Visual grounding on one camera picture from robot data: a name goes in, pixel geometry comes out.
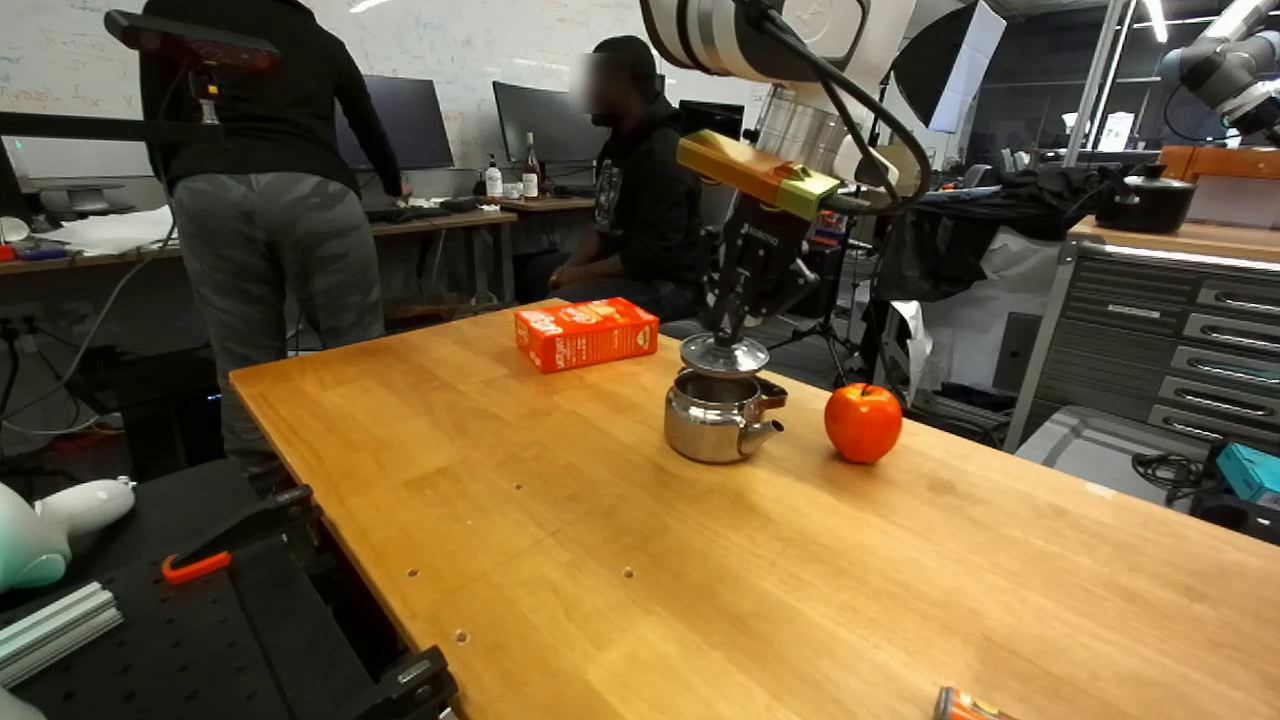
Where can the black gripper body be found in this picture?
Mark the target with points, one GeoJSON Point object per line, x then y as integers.
{"type": "Point", "coordinates": [771, 228]}

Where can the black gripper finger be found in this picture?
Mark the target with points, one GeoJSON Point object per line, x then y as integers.
{"type": "Point", "coordinates": [721, 301]}
{"type": "Point", "coordinates": [780, 286]}

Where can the grey background robot arm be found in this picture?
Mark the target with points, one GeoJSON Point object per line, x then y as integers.
{"type": "Point", "coordinates": [1232, 72]}

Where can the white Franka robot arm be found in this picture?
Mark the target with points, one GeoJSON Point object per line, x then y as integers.
{"type": "Point", "coordinates": [747, 32]}

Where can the small steel teapot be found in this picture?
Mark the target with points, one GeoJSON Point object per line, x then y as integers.
{"type": "Point", "coordinates": [715, 424]}

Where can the black light stand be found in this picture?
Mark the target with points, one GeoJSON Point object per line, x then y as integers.
{"type": "Point", "coordinates": [873, 307]}

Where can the orange cracker box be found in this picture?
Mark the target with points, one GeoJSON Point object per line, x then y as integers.
{"type": "Point", "coordinates": [586, 333]}

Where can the black cloth pile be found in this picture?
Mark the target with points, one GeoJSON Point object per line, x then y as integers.
{"type": "Point", "coordinates": [985, 224]}

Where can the dark drink bottle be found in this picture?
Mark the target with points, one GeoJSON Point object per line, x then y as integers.
{"type": "Point", "coordinates": [533, 165]}

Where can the black computer monitor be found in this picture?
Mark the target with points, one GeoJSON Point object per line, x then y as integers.
{"type": "Point", "coordinates": [423, 120]}
{"type": "Point", "coordinates": [544, 120]}

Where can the black studio softbox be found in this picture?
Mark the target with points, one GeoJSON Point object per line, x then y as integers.
{"type": "Point", "coordinates": [981, 61]}

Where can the grey plastic storage bin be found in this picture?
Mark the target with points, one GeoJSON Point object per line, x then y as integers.
{"type": "Point", "coordinates": [1092, 447]}

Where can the black cooking pot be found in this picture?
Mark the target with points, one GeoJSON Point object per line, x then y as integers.
{"type": "Point", "coordinates": [1146, 203]}

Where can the grey drawer cabinet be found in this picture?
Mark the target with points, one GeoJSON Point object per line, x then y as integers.
{"type": "Point", "coordinates": [1163, 333]}

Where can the orange wooden board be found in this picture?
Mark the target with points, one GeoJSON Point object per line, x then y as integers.
{"type": "Point", "coordinates": [1222, 161]}

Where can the small orange striped item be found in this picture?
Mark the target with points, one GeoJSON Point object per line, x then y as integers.
{"type": "Point", "coordinates": [964, 706]}

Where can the standing person in dark top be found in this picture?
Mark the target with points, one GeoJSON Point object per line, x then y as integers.
{"type": "Point", "coordinates": [266, 203]}

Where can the black table clamp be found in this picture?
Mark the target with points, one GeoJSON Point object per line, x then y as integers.
{"type": "Point", "coordinates": [413, 684]}

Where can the teal plastic case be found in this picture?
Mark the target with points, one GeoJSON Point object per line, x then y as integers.
{"type": "Point", "coordinates": [1250, 474]}

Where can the white rounded plastic piece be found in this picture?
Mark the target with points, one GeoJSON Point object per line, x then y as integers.
{"type": "Point", "coordinates": [40, 540]}

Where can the aluminium extrusion bar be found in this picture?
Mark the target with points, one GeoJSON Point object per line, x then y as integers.
{"type": "Point", "coordinates": [53, 631]}

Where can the tan wrist camera mount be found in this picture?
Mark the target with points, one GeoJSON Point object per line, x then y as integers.
{"type": "Point", "coordinates": [747, 165]}

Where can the long wooden wall desk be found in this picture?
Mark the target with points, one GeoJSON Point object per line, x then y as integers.
{"type": "Point", "coordinates": [441, 220]}

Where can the black camera boom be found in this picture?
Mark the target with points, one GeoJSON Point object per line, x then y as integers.
{"type": "Point", "coordinates": [203, 37]}

